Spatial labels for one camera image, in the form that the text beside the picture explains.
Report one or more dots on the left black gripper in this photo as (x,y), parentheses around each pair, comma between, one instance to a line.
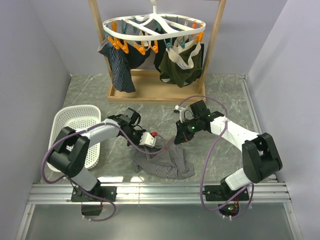
(141,131)

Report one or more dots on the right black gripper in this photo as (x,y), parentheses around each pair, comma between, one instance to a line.
(182,135)

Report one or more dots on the grey striped boxer underwear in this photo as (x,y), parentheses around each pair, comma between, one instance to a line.
(168,164)

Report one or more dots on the white round clip hanger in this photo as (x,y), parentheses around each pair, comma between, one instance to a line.
(152,26)

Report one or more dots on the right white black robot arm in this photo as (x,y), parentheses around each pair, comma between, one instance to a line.
(260,156)

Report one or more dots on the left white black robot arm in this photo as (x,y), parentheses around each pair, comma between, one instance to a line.
(69,152)

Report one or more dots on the wooden hanger stand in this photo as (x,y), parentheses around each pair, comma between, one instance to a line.
(149,89)

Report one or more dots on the navy striped hanging underwear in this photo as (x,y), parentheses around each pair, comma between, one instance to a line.
(120,68)

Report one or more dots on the olive green hanging underwear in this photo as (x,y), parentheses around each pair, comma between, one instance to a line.
(181,66)

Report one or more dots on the white perforated plastic basket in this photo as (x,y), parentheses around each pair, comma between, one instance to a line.
(78,117)

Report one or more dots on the teal clothes peg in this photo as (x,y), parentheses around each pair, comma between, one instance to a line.
(168,42)
(181,40)

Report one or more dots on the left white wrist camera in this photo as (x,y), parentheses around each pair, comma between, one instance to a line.
(147,140)

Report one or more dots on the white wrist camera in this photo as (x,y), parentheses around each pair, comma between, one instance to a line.
(147,140)
(181,111)

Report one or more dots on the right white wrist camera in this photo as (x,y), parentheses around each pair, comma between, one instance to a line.
(181,111)

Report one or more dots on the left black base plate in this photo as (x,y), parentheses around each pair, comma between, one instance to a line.
(95,195)

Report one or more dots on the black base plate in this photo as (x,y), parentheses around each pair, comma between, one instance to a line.
(222,193)
(95,195)

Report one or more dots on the aluminium mounting rail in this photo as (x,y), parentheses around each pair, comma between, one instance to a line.
(139,193)

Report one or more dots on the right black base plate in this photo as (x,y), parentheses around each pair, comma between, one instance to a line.
(222,193)

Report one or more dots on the black box under rail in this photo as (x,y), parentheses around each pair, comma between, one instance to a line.
(91,210)

